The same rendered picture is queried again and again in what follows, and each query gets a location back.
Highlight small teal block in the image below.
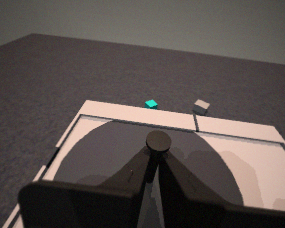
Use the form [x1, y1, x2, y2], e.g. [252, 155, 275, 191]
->
[145, 100, 158, 110]

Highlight small grey cube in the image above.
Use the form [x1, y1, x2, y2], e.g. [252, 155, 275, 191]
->
[192, 99, 210, 115]

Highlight dark grey round disc with small centre hole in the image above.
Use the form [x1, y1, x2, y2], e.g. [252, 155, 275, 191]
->
[53, 120, 244, 228]

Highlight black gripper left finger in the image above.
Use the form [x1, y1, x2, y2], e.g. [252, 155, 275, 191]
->
[17, 146, 151, 228]

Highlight grey square tray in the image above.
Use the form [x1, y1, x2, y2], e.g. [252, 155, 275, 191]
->
[32, 100, 285, 211]

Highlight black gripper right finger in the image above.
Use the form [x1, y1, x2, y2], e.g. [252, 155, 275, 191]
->
[158, 151, 285, 228]

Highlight dark steel pin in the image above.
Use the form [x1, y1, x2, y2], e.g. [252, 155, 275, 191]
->
[146, 130, 171, 184]

